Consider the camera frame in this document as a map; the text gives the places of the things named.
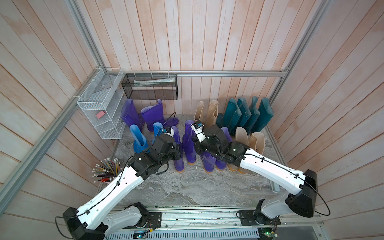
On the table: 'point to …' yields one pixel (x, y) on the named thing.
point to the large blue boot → (157, 127)
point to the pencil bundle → (106, 170)
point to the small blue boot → (140, 144)
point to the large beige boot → (256, 143)
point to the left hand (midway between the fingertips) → (179, 150)
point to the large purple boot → (221, 165)
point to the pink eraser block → (100, 114)
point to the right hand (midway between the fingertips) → (191, 137)
